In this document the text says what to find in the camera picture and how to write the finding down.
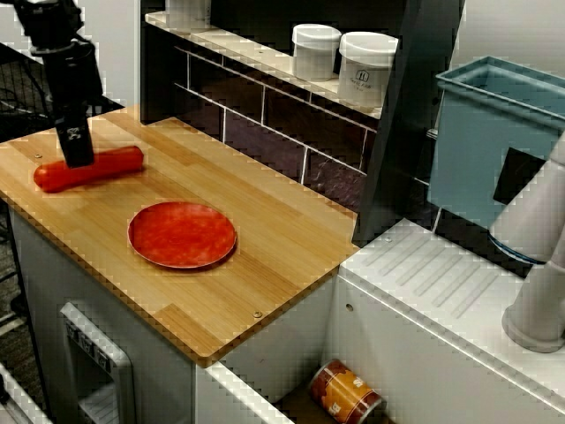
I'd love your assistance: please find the red round plate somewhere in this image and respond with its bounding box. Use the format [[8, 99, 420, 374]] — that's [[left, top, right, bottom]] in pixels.
[[127, 201, 238, 269]]

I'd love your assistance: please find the white toy sink unit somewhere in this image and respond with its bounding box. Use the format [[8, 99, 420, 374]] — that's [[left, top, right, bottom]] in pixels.
[[196, 218, 565, 424]]

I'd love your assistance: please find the wide black upright panel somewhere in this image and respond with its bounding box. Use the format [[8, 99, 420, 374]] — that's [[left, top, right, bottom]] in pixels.
[[351, 0, 467, 248]]

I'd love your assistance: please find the white appliance front panel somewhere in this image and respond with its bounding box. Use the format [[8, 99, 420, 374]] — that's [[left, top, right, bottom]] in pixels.
[[59, 302, 136, 424]]

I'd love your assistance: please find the white toy kitchen cabinet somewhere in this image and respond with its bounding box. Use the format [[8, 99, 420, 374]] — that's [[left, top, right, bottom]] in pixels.
[[8, 207, 341, 424]]

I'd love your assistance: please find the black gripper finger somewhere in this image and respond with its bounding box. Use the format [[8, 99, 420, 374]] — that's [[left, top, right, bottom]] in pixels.
[[55, 112, 95, 169]]

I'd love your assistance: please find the white kitchen shelf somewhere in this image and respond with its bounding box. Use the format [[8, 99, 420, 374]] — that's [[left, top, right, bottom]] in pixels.
[[145, 11, 385, 120]]

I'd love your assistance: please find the orange soup can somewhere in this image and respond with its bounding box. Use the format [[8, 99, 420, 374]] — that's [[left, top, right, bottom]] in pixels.
[[307, 358, 383, 424]]

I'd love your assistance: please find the black wire mesh rack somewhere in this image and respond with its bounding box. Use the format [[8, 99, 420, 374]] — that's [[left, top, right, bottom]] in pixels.
[[0, 42, 127, 145]]

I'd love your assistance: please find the silver aluminium frame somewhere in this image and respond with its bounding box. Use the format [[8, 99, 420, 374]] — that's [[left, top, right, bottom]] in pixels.
[[0, 361, 54, 424]]

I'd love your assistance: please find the white labelled container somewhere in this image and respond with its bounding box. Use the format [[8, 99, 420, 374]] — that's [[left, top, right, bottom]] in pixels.
[[169, 0, 212, 23]]

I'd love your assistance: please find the white jar with logo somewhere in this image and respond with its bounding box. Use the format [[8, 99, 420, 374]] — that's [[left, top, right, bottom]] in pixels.
[[337, 31, 399, 110]]

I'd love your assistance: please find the narrow black upright panel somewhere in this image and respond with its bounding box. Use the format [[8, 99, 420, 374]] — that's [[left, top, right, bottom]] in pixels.
[[139, 0, 177, 125]]

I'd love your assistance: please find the plain white jar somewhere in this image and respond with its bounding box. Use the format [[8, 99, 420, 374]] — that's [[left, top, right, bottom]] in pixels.
[[291, 23, 343, 82]]

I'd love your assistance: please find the teal plastic bin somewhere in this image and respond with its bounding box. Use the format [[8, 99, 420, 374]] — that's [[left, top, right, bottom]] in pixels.
[[428, 55, 565, 231]]

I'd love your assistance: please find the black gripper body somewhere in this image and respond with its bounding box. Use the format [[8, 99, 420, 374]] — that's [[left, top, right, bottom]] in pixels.
[[41, 43, 105, 123]]

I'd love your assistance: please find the dark tile backsplash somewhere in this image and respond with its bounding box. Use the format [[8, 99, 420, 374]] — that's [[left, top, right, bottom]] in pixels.
[[174, 43, 380, 213]]

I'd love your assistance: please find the red toy sausage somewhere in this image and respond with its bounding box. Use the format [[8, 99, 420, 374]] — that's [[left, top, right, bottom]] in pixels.
[[33, 145, 146, 194]]

